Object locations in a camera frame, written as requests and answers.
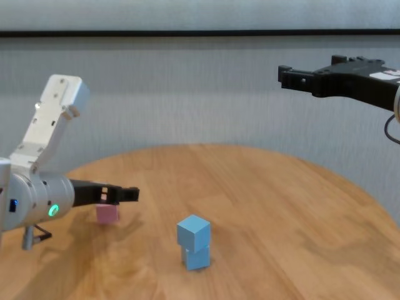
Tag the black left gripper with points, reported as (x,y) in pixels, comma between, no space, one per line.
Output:
(86,193)

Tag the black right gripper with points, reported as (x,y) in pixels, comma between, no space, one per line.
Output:
(353,81)

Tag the pink cube block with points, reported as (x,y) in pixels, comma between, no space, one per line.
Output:
(107,214)

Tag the blue cube block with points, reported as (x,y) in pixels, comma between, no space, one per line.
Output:
(192,232)
(198,259)

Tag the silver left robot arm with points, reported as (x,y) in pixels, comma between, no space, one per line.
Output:
(34,200)

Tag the black horizontal wall rail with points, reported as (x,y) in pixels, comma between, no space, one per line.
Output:
(200,33)

